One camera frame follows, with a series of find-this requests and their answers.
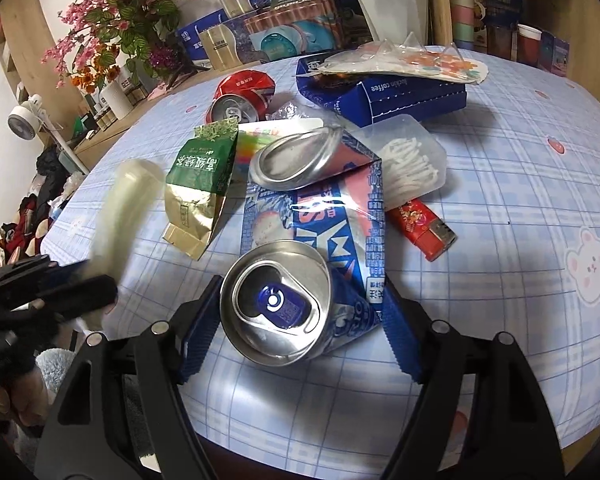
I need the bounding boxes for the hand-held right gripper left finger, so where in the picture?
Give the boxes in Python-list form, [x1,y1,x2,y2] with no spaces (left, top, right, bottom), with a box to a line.
[34,276,226,480]

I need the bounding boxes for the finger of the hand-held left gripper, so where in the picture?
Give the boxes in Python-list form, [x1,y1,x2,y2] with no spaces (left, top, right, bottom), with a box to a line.
[10,274,119,322]
[0,254,53,293]

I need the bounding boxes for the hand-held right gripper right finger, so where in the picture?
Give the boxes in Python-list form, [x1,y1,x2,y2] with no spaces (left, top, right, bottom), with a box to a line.
[380,279,567,480]

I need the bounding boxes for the crushed blue pink can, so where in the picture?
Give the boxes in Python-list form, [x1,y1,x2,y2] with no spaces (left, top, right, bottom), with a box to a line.
[220,126,387,367]

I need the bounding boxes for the pale cream tube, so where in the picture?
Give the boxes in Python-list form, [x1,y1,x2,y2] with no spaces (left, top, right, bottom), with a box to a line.
[87,159,165,286]

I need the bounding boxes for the green gold tea packet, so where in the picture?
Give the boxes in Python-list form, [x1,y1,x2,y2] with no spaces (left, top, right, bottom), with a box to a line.
[161,122,241,262]

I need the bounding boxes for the floral printed plastic package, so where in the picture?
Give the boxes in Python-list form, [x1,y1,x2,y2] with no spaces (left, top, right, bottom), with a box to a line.
[314,32,492,87]

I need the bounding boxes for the person's left hand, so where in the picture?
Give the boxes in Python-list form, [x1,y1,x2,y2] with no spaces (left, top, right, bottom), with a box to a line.
[0,387,48,428]

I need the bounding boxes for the grey fuzzy garment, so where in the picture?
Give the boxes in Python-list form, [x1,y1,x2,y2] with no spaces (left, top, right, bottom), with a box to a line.
[10,346,79,480]

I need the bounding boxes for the pile of clothes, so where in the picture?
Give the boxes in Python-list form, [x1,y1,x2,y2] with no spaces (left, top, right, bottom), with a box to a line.
[0,145,77,273]

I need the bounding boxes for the red lighter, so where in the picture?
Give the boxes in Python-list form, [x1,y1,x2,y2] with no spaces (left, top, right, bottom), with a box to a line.
[386,199,456,263]

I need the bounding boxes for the white desk fan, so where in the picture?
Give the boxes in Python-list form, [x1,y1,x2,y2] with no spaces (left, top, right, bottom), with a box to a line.
[6,94,90,177]

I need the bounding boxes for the clear box of cotton swabs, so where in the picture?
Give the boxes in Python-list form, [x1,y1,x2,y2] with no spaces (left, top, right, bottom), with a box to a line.
[359,114,449,211]

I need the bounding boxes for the row of small brown bottles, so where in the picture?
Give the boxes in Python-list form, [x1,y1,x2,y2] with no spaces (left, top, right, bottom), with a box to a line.
[86,82,149,132]

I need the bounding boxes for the blue plaid tablecloth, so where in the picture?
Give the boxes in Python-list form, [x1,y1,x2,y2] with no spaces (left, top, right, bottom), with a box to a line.
[40,45,600,461]

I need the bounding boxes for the rainbow coloured wrapper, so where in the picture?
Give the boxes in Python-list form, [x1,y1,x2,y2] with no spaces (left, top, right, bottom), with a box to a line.
[230,127,282,187]

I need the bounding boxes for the orange flowers in white vase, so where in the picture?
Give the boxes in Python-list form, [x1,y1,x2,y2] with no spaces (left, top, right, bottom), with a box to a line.
[70,42,134,122]

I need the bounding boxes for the blue cardboard coffee box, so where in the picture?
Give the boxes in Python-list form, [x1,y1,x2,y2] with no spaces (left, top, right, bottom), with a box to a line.
[295,51,468,129]

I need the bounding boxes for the clear plastic wrapper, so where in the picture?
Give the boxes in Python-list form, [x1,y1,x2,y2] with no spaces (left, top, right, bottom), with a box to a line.
[266,101,327,125]

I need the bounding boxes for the crushed red can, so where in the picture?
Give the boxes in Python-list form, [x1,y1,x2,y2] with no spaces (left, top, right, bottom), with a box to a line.
[205,72,277,126]

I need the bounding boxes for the blue and white box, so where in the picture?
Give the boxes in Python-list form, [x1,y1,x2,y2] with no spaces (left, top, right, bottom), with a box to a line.
[175,12,227,70]

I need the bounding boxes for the pink blossom flower arrangement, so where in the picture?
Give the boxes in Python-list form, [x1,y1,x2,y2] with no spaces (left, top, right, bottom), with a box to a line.
[42,0,211,92]

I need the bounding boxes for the pink and teal gift box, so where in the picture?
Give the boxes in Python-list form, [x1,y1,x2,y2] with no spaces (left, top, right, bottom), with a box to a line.
[234,0,344,62]

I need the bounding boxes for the red paper cup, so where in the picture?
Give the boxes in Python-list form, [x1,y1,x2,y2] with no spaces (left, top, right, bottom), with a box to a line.
[516,23,544,67]

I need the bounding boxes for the small blue box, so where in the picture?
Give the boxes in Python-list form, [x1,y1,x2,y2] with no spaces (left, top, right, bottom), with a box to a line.
[539,30,572,79]

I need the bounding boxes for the red rose plant white pot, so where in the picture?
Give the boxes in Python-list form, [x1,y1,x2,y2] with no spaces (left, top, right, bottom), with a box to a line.
[302,0,429,45]

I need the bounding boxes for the stack of pastel cups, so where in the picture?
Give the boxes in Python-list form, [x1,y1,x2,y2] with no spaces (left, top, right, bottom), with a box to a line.
[449,0,477,52]

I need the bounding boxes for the wooden shelf unit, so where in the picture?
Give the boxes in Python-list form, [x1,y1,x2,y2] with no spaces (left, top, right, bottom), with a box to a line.
[426,0,583,78]

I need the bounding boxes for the dark blue box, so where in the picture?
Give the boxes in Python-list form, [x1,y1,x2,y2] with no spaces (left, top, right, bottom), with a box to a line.
[481,0,524,29]

